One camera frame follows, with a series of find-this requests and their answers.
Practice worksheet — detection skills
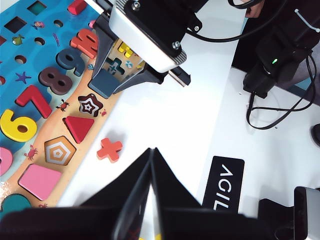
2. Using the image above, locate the teal semicircle block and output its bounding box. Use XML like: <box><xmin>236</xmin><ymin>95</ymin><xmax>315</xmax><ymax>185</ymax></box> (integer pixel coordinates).
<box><xmin>0</xmin><ymin>193</ymin><xmax>33</xmax><ymax>219</ymax></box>

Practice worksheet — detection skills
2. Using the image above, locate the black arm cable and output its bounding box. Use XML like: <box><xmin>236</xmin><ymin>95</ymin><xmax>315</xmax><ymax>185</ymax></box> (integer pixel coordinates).
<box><xmin>184</xmin><ymin>0</ymin><xmax>291</xmax><ymax>43</ymax></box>

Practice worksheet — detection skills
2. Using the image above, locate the pink wooden number five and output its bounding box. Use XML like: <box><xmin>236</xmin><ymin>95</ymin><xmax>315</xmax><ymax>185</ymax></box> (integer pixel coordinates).
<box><xmin>0</xmin><ymin>146</ymin><xmax>14</xmax><ymax>177</ymax></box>

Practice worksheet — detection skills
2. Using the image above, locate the black round object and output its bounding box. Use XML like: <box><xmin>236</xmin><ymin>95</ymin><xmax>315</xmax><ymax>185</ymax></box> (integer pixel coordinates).
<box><xmin>309</xmin><ymin>123</ymin><xmax>320</xmax><ymax>146</ymax></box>

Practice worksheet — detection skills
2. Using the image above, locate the orange wooden cross block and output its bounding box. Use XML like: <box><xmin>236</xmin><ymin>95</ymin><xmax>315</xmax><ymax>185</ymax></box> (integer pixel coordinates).
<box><xmin>96</xmin><ymin>137</ymin><xmax>124</xmax><ymax>164</ymax></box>

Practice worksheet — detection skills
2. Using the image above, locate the red wooden minus block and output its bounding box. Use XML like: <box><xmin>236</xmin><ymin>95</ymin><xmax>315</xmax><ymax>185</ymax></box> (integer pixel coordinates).
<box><xmin>67</xmin><ymin>0</ymin><xmax>89</xmax><ymax>16</ymax></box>

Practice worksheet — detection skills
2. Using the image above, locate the black camera stand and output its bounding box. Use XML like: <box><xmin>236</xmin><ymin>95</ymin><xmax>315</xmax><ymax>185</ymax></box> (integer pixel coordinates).
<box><xmin>258</xmin><ymin>198</ymin><xmax>296</xmax><ymax>240</ymax></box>

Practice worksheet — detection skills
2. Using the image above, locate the red wooden triangle block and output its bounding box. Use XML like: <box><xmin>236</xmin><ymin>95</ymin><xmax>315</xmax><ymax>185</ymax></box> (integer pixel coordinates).
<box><xmin>62</xmin><ymin>115</ymin><xmax>96</xmax><ymax>145</ymax></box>

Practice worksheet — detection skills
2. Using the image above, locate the black looped base cable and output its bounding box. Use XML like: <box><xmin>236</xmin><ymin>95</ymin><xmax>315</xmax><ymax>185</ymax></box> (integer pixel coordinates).
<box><xmin>245</xmin><ymin>48</ymin><xmax>316</xmax><ymax>130</ymax></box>

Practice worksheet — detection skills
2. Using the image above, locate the dark blue square block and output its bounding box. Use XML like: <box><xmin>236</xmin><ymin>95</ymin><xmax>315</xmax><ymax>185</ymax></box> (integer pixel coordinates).
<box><xmin>88</xmin><ymin>68</ymin><xmax>120</xmax><ymax>100</ymax></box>

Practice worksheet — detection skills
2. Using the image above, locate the brown wooden number eight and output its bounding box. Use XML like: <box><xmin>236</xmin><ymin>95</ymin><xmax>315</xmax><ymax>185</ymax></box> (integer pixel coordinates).
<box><xmin>38</xmin><ymin>67</ymin><xmax>74</xmax><ymax>96</ymax></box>

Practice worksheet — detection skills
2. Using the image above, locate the pink wooden trapezoid block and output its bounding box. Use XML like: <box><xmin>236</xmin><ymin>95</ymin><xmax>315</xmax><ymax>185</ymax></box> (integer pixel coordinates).
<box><xmin>18</xmin><ymin>163</ymin><xmax>63</xmax><ymax>201</ymax></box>

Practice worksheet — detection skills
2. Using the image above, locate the orange wooden number ten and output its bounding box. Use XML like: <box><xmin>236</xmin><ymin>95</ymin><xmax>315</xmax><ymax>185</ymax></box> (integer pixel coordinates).
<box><xmin>69</xmin><ymin>28</ymin><xmax>100</xmax><ymax>60</ymax></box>

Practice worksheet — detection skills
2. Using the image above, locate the dark blue wooden number nine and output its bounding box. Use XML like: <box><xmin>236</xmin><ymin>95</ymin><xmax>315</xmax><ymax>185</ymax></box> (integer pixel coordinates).
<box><xmin>55</xmin><ymin>47</ymin><xmax>87</xmax><ymax>77</ymax></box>

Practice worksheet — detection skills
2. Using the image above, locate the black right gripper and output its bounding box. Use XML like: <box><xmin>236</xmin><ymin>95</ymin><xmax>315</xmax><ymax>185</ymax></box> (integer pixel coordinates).
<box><xmin>88</xmin><ymin>13</ymin><xmax>193</xmax><ymax>95</ymax></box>

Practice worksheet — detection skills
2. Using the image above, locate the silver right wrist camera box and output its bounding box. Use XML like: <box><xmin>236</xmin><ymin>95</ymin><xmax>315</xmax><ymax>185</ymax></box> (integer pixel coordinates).
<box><xmin>108</xmin><ymin>0</ymin><xmax>204</xmax><ymax>73</ymax></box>

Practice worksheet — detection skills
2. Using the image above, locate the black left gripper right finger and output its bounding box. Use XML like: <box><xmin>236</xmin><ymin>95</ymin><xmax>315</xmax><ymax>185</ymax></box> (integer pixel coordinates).
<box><xmin>151</xmin><ymin>146</ymin><xmax>263</xmax><ymax>240</ymax></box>

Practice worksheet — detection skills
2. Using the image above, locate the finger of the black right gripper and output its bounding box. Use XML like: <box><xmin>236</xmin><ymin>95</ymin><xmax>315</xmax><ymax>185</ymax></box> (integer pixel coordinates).
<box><xmin>90</xmin><ymin>24</ymin><xmax>119</xmax><ymax>80</ymax></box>

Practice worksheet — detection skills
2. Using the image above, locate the yellow wooden number six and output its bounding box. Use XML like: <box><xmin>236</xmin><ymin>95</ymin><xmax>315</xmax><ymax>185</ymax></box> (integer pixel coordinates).
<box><xmin>0</xmin><ymin>108</ymin><xmax>39</xmax><ymax>144</ymax></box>

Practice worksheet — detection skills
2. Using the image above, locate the white zip tie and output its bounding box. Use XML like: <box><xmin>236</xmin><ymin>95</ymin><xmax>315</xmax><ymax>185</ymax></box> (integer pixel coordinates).
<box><xmin>294</xmin><ymin>9</ymin><xmax>320</xmax><ymax>34</ymax></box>

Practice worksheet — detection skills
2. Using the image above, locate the wooden number shape puzzle board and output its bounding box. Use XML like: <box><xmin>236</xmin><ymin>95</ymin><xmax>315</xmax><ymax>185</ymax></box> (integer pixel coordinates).
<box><xmin>0</xmin><ymin>0</ymin><xmax>148</xmax><ymax>210</ymax></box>

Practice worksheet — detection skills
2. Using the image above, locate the silver camera on stand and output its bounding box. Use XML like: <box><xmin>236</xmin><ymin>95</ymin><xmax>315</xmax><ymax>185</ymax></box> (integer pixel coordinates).
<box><xmin>294</xmin><ymin>185</ymin><xmax>320</xmax><ymax>240</ymax></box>

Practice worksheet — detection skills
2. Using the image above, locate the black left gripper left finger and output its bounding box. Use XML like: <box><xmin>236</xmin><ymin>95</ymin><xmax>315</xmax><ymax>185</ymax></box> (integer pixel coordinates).
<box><xmin>0</xmin><ymin>147</ymin><xmax>154</xmax><ymax>240</ymax></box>

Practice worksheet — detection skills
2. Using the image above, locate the black brand label plate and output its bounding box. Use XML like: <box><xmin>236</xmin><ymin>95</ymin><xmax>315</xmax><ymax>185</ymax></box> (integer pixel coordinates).
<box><xmin>201</xmin><ymin>155</ymin><xmax>246</xmax><ymax>214</ymax></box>

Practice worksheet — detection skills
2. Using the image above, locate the red wooden number seven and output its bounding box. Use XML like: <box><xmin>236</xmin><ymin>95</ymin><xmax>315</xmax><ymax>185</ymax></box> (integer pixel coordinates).
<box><xmin>15</xmin><ymin>84</ymin><xmax>53</xmax><ymax>120</ymax></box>

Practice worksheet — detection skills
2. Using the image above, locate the yellow wooden symbol piece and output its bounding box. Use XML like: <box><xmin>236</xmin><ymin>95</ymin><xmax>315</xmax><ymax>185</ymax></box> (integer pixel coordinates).
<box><xmin>117</xmin><ymin>40</ymin><xmax>138</xmax><ymax>60</ymax></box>

